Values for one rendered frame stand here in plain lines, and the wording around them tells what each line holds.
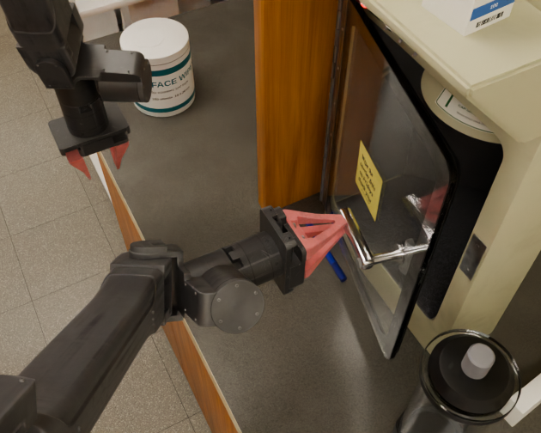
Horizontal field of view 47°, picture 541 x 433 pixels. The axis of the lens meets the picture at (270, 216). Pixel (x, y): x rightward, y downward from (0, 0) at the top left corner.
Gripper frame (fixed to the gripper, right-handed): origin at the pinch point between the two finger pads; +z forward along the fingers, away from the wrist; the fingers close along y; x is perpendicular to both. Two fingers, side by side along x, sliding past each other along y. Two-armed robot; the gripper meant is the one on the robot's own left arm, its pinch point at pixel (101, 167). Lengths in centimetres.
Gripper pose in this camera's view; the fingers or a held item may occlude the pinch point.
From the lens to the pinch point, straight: 99.1
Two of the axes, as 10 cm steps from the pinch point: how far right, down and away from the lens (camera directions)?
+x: -4.7, -6.9, 5.5
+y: 8.8, -3.7, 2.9
